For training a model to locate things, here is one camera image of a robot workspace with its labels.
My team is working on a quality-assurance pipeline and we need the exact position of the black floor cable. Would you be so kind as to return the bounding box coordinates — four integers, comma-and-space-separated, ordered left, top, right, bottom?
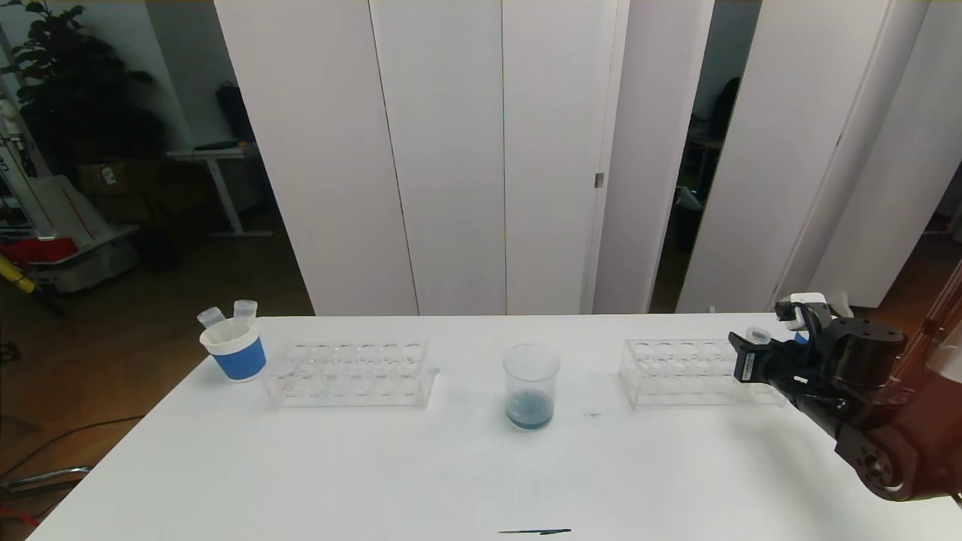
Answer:
0, 416, 147, 482

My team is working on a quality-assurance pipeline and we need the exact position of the chrome tripod leg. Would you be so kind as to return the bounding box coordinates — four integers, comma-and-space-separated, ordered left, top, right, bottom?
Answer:
0, 466, 95, 497

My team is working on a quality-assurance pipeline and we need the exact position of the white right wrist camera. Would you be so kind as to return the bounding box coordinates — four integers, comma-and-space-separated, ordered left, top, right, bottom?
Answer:
776, 292, 829, 331

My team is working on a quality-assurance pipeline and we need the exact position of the white slanted board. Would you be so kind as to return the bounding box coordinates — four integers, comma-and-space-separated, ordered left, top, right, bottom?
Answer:
30, 173, 110, 240

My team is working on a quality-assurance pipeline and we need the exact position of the brown cardboard box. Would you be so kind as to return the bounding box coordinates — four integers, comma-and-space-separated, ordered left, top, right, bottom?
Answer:
79, 159, 162, 198

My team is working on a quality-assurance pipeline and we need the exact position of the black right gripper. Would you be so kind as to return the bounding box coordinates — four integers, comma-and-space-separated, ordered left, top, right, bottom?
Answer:
728, 331, 799, 388

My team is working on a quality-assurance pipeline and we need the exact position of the grey wheeled base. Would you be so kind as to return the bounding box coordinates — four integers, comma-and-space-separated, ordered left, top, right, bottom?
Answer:
34, 224, 144, 294

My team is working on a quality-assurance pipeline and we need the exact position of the yellow black tool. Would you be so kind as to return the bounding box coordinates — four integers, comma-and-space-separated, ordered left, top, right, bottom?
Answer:
0, 251, 38, 294

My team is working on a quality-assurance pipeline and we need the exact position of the clear acrylic test tube rack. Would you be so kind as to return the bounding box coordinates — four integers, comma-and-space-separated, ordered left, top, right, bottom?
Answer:
620, 337, 788, 408
263, 340, 440, 410

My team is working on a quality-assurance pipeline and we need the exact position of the black bag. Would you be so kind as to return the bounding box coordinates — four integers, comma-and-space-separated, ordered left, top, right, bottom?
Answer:
215, 81, 256, 145

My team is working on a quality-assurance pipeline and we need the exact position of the dark green potted plant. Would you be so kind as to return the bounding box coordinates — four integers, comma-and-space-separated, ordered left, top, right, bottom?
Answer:
0, 0, 168, 175

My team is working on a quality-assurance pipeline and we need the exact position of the red flat case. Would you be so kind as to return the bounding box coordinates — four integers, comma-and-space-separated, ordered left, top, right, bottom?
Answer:
0, 237, 80, 266

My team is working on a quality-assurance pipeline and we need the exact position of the white folding partition screen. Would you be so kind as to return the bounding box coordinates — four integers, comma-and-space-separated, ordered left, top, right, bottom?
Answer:
803, 0, 962, 324
214, 0, 716, 316
676, 0, 933, 313

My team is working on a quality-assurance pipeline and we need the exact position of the clear plastic beaker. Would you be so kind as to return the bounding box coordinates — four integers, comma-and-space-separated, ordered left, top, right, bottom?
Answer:
502, 343, 561, 432

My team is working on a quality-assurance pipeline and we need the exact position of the white office desk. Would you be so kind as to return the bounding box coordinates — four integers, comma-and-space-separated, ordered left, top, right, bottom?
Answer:
167, 141, 275, 238

